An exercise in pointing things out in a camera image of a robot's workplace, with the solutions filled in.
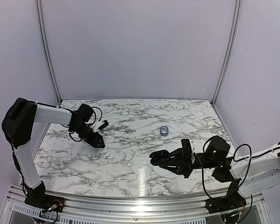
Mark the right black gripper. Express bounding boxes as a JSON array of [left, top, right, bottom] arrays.
[[159, 147, 218, 179]]

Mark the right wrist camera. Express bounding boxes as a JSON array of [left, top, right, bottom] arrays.
[[181, 139, 195, 167]]

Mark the left aluminium corner post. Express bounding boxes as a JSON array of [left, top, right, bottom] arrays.
[[35, 0, 63, 103]]

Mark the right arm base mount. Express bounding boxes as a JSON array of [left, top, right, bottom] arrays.
[[205, 178, 246, 214]]

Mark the purple earbud charging case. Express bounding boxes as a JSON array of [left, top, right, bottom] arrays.
[[159, 126, 169, 136]]

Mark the aluminium front rail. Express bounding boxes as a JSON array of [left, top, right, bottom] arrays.
[[0, 185, 272, 224]]

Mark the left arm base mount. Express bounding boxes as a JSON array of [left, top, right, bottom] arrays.
[[22, 181, 65, 212]]

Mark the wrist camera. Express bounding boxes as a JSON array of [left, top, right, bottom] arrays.
[[92, 120, 109, 133], [181, 139, 195, 167]]

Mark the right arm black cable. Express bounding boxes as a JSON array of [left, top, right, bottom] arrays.
[[197, 144, 252, 199]]

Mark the right aluminium corner post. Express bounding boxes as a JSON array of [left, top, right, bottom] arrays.
[[211, 0, 242, 107]]

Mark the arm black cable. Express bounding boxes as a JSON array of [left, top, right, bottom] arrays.
[[69, 106, 103, 142], [197, 144, 252, 199]]

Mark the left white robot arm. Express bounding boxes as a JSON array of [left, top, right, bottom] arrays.
[[1, 98, 109, 190]]

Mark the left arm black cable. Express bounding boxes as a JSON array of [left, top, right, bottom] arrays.
[[69, 106, 103, 142]]

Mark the aluminium corner post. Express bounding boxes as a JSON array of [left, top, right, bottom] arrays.
[[211, 0, 242, 107], [35, 0, 63, 103]]

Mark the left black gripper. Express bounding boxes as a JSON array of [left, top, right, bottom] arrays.
[[71, 123, 105, 148]]

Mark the black earbud charging case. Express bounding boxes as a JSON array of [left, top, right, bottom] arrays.
[[149, 150, 170, 166]]

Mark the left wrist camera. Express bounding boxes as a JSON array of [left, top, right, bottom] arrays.
[[92, 120, 109, 133]]

